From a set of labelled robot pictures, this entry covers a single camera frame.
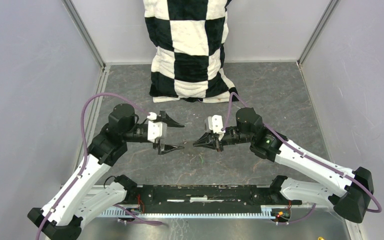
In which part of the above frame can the large metal keyring plate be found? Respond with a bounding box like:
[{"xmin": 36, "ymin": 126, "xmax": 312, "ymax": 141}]
[{"xmin": 182, "ymin": 141, "xmax": 194, "ymax": 150}]

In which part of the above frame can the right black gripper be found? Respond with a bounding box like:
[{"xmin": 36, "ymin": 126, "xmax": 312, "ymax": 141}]
[{"xmin": 193, "ymin": 126, "xmax": 253, "ymax": 153}]

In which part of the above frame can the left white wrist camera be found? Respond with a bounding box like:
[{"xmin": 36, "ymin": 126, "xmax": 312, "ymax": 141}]
[{"xmin": 146, "ymin": 111, "xmax": 168, "ymax": 143}]

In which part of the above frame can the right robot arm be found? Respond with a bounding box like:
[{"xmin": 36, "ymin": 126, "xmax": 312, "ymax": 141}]
[{"xmin": 193, "ymin": 107, "xmax": 374, "ymax": 224}]

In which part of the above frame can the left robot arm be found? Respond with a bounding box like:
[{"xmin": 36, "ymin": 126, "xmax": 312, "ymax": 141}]
[{"xmin": 27, "ymin": 103, "xmax": 183, "ymax": 240}]

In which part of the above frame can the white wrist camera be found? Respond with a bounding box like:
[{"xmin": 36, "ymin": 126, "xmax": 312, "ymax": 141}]
[
  {"xmin": 204, "ymin": 115, "xmax": 226, "ymax": 141},
  {"xmin": 146, "ymin": 111, "xmax": 168, "ymax": 143}
]

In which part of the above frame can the black white checkered blanket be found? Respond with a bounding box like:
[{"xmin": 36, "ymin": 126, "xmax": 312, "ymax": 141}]
[{"xmin": 143, "ymin": 0, "xmax": 237, "ymax": 103}]

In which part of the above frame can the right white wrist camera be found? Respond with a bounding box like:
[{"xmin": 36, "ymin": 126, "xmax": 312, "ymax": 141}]
[{"xmin": 204, "ymin": 115, "xmax": 226, "ymax": 141}]

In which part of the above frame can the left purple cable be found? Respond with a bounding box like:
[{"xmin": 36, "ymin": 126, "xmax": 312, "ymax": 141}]
[{"xmin": 34, "ymin": 92, "xmax": 165, "ymax": 240}]

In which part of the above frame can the aluminium frame rail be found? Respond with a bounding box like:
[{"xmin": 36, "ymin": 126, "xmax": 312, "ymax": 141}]
[{"xmin": 55, "ymin": 184, "xmax": 357, "ymax": 209}]

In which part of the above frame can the grey slotted cable duct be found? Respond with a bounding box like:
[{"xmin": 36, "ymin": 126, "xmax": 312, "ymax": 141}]
[{"xmin": 98, "ymin": 206, "xmax": 275, "ymax": 220}]

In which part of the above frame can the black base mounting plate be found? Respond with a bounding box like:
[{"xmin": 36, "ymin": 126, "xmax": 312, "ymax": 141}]
[{"xmin": 118, "ymin": 184, "xmax": 302, "ymax": 214}]

